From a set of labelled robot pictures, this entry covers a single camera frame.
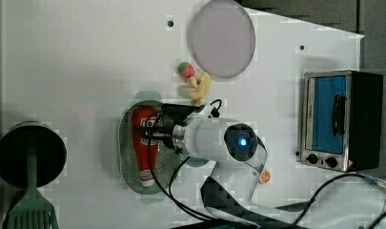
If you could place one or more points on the grey oval plate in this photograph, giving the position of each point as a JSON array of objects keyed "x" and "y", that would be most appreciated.
[{"x": 223, "y": 38}]

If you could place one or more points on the red ketchup bottle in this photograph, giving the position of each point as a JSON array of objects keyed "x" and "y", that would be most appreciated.
[{"x": 145, "y": 150}]

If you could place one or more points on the green spatula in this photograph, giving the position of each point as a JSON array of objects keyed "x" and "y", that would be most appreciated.
[{"x": 32, "y": 211}]

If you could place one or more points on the red toy strawberry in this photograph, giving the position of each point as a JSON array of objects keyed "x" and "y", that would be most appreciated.
[{"x": 186, "y": 70}]

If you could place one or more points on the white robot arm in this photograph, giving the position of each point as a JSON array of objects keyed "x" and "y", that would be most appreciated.
[{"x": 238, "y": 153}]

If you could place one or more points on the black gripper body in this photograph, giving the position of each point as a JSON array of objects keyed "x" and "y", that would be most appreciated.
[{"x": 172, "y": 115}]

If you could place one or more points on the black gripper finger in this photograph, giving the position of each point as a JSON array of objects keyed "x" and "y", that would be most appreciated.
[
  {"x": 157, "y": 133},
  {"x": 150, "y": 122}
]

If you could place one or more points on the black toaster oven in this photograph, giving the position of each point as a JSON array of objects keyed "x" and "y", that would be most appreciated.
[{"x": 341, "y": 120}]

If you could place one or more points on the orange slice toy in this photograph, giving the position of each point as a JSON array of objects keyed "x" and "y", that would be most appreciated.
[{"x": 265, "y": 177}]

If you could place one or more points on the black cylindrical utensil holder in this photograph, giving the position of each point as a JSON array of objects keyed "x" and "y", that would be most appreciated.
[{"x": 51, "y": 155}]

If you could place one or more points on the yellow toy banana bunch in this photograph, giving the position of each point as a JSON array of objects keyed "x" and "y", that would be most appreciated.
[{"x": 197, "y": 88}]

